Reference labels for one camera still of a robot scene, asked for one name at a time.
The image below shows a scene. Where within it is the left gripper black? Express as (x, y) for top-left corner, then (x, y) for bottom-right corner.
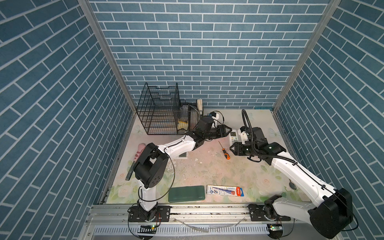
(202, 124), (232, 140)

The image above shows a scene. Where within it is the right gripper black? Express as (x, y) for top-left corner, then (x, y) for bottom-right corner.
(228, 140), (258, 157)

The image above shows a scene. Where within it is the orange black screwdriver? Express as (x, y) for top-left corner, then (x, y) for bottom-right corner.
(219, 142), (231, 160)

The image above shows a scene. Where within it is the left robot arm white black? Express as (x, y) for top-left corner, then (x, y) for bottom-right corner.
(126, 115), (232, 222)

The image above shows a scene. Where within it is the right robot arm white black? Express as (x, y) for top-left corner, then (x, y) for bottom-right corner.
(229, 127), (356, 239)

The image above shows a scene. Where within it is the yellow item in basket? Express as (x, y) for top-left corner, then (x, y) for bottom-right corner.
(177, 119), (189, 131)

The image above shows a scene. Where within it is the metal spoon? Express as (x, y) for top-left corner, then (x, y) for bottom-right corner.
(289, 181), (297, 191)

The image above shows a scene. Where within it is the white blue red package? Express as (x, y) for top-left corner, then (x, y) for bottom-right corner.
(207, 185), (244, 197)

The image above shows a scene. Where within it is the pink object on table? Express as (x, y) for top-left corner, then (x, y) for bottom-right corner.
(134, 143), (146, 161)

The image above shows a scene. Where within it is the green flat case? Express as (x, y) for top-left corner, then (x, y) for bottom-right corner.
(168, 186), (206, 203)

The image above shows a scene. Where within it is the black wire mesh basket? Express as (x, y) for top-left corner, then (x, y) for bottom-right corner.
(177, 100), (202, 135)

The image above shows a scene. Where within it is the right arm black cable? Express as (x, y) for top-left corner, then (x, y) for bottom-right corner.
(241, 109), (298, 164)

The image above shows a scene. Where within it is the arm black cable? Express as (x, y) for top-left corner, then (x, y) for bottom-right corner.
(137, 146), (176, 203)
(241, 109), (298, 164)

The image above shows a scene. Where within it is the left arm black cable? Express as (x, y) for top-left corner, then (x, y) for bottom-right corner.
(137, 146), (176, 203)

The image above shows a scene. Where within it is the black wire file rack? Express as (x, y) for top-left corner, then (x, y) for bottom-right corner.
(137, 83), (181, 135)

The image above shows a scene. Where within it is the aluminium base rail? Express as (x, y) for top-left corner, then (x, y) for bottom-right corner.
(79, 203), (324, 240)

